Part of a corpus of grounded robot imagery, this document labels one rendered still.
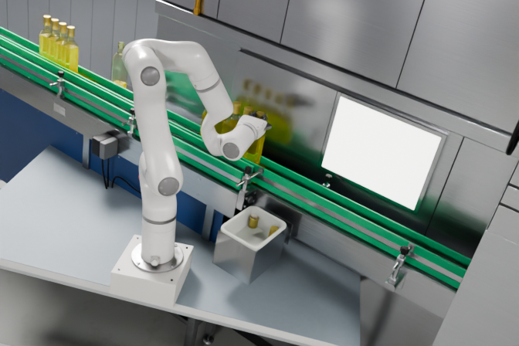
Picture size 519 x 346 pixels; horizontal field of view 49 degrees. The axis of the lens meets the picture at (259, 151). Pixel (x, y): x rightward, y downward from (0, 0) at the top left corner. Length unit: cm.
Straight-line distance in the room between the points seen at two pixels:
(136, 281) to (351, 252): 79
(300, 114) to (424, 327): 99
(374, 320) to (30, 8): 418
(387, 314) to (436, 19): 122
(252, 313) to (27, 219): 100
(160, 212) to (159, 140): 28
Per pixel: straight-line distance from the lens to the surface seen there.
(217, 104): 185
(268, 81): 230
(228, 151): 194
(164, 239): 205
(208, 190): 229
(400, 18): 205
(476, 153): 207
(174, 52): 177
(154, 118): 180
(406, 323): 249
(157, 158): 185
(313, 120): 224
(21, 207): 257
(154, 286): 207
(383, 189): 221
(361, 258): 215
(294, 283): 232
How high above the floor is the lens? 225
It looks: 28 degrees down
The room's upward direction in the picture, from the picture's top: 12 degrees clockwise
